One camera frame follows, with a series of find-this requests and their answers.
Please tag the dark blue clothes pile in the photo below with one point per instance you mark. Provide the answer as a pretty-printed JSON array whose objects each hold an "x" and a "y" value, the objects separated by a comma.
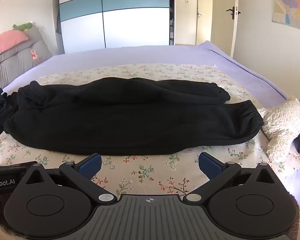
[{"x": 0, "y": 110}]

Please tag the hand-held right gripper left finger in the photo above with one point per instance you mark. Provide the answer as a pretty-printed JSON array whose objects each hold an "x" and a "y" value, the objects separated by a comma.
[{"x": 90, "y": 166}]

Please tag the white and blue wardrobe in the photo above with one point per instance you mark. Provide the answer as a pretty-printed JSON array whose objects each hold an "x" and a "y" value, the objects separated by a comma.
[{"x": 130, "y": 25}]

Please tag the black pants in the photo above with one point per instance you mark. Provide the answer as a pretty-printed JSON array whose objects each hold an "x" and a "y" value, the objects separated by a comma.
[{"x": 130, "y": 120}]

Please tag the floral blanket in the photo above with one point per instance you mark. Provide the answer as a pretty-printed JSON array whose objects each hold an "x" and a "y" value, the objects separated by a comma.
[{"x": 150, "y": 167}]

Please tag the purple bed sheet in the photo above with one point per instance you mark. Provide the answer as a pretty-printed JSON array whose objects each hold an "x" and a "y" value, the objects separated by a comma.
[{"x": 165, "y": 55}]

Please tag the green plush toy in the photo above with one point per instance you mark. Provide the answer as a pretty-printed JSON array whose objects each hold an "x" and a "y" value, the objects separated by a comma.
[{"x": 22, "y": 26}]

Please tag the dark narrow shelf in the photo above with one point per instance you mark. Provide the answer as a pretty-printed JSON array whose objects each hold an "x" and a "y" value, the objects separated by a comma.
[{"x": 171, "y": 12}]

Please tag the pink pillow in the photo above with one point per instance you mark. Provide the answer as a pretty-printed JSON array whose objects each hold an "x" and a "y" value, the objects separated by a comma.
[{"x": 7, "y": 40}]

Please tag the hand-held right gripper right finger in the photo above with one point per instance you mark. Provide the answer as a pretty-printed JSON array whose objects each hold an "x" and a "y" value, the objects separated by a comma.
[{"x": 210, "y": 166}]

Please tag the white fluffy towel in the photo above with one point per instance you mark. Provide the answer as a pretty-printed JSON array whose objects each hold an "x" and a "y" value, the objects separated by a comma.
[{"x": 280, "y": 125}]

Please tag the grey headboard cushion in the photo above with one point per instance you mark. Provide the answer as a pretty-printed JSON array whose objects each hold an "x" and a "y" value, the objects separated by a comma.
[{"x": 17, "y": 60}]

